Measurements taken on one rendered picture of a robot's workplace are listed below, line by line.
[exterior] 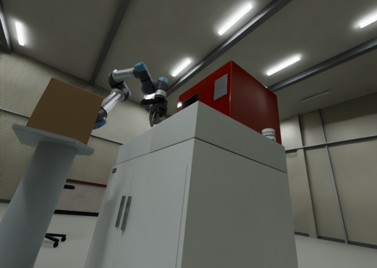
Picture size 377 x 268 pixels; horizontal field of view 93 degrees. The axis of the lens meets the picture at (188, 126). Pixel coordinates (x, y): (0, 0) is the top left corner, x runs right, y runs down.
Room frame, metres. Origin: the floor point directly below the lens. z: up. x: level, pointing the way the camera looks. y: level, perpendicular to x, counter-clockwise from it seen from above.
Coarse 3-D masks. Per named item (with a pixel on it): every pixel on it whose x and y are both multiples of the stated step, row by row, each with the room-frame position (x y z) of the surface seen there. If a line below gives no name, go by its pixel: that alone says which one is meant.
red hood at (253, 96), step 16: (224, 64) 1.24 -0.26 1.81; (208, 80) 1.41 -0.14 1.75; (224, 80) 1.23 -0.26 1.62; (240, 80) 1.24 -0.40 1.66; (256, 80) 1.38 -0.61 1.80; (192, 96) 1.59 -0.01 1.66; (208, 96) 1.39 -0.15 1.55; (224, 96) 1.23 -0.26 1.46; (240, 96) 1.24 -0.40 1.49; (256, 96) 1.38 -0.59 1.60; (272, 96) 1.54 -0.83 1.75; (224, 112) 1.22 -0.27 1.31; (240, 112) 1.24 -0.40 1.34; (256, 112) 1.37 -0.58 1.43; (272, 112) 1.52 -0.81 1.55; (256, 128) 1.36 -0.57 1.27; (272, 128) 1.51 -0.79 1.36
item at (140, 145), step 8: (152, 128) 0.86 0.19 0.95; (144, 136) 0.93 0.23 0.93; (128, 144) 1.14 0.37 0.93; (136, 144) 1.01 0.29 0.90; (144, 144) 0.91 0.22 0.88; (120, 152) 1.26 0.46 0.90; (128, 152) 1.10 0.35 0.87; (136, 152) 0.99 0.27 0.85; (144, 152) 0.89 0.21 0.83; (120, 160) 1.21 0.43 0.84
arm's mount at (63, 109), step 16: (48, 96) 0.74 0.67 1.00; (64, 96) 0.77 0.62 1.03; (80, 96) 0.81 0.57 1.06; (96, 96) 0.84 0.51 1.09; (48, 112) 0.76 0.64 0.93; (64, 112) 0.79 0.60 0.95; (80, 112) 0.82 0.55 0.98; (96, 112) 0.86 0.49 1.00; (48, 128) 0.77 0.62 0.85; (64, 128) 0.80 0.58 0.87; (80, 128) 0.83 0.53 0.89
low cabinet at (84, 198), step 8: (72, 184) 6.05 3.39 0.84; (80, 184) 6.17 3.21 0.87; (88, 184) 6.30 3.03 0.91; (96, 184) 6.39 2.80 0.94; (104, 184) 6.53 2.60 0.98; (64, 192) 5.97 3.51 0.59; (72, 192) 6.09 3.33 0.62; (80, 192) 6.21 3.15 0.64; (88, 192) 6.34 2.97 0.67; (96, 192) 6.48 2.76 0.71; (104, 192) 6.61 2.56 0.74; (64, 200) 6.01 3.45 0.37; (72, 200) 6.14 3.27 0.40; (80, 200) 6.25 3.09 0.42; (88, 200) 6.38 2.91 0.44; (96, 200) 6.52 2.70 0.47; (56, 208) 5.94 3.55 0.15; (64, 208) 6.05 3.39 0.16; (72, 208) 6.18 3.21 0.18; (80, 208) 6.29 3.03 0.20; (88, 208) 6.42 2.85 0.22; (96, 208) 6.56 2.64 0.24
